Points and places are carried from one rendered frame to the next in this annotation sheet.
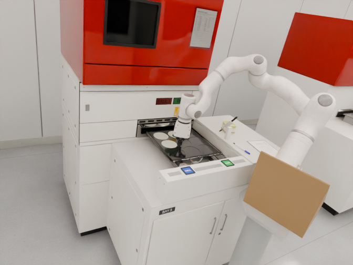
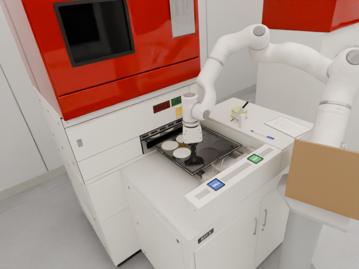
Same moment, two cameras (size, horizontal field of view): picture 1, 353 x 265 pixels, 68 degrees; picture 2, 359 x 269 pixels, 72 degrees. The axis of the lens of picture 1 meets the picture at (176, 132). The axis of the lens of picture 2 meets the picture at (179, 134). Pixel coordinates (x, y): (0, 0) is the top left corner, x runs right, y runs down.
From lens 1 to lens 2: 0.33 m
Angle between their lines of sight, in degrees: 5
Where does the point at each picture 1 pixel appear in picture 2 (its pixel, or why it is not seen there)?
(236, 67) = (233, 47)
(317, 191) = not seen: outside the picture
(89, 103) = (79, 137)
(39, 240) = not seen: outside the picture
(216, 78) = (214, 65)
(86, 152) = (95, 188)
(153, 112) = (154, 121)
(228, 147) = (247, 137)
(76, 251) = not seen: outside the picture
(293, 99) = (312, 64)
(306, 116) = (335, 82)
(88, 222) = (121, 252)
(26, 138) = (31, 177)
